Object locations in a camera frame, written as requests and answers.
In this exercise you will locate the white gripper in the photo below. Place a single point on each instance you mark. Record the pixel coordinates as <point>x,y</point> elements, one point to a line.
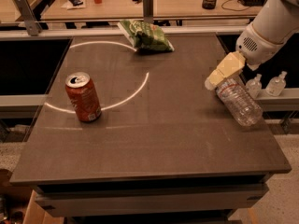
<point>257,48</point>

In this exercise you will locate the clear plastic water bottle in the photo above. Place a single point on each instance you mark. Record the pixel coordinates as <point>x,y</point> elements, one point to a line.
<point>240,104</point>

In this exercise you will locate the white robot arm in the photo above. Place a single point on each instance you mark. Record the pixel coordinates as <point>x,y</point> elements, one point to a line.
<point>277,21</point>

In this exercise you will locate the small clear sanitizer bottle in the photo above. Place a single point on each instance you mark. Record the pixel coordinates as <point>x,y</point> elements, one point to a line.
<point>254,86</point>

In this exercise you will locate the green chip bag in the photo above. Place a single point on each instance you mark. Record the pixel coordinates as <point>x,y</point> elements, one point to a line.
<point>144,35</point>

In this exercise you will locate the orange soda can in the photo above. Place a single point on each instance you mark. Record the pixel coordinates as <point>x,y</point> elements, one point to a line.
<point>83,96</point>

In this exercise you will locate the dark phone on paper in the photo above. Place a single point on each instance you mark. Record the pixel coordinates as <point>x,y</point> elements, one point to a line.
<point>76,2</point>

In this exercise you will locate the cardboard box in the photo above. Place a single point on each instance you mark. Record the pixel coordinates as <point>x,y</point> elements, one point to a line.
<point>36,215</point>

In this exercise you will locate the middle metal bracket post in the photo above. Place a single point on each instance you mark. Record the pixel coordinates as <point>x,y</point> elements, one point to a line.
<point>148,11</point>

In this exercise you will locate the metal bracket post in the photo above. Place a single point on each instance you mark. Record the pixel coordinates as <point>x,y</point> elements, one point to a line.
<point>32,26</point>
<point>148,11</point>

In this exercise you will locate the left metal bracket post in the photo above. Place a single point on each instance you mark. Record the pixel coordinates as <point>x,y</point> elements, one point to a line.
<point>32,26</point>

